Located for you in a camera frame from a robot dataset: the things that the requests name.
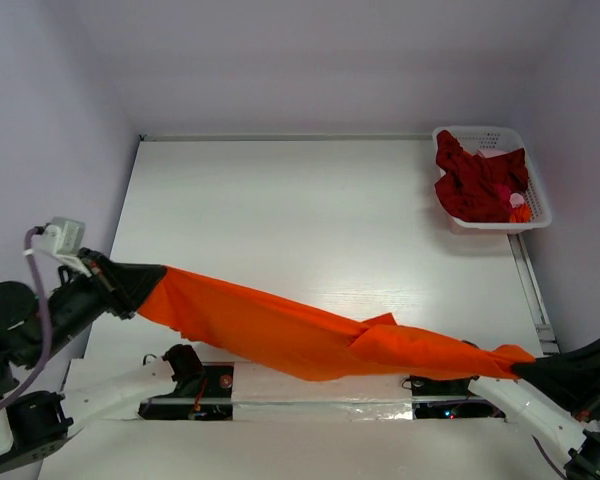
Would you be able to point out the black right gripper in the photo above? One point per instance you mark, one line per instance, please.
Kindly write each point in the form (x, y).
(585, 373)

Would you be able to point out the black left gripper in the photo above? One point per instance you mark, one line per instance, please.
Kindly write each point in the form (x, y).
(129, 284)

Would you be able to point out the orange t-shirt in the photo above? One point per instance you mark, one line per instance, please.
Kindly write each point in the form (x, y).
(310, 343)

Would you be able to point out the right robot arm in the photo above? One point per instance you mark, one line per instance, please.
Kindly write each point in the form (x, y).
(556, 400)

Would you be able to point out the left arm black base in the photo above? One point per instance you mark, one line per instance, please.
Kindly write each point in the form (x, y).
(209, 400)

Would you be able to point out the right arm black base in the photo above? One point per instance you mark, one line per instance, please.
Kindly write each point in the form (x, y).
(447, 400)

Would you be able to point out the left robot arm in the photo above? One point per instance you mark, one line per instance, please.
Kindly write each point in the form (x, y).
(35, 327)

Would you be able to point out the dark red t-shirt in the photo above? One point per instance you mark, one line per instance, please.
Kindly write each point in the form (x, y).
(467, 190)

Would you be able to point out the white plastic laundry basket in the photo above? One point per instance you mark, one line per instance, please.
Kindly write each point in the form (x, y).
(472, 138)

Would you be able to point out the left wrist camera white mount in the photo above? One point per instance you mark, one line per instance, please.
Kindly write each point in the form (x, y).
(61, 239)

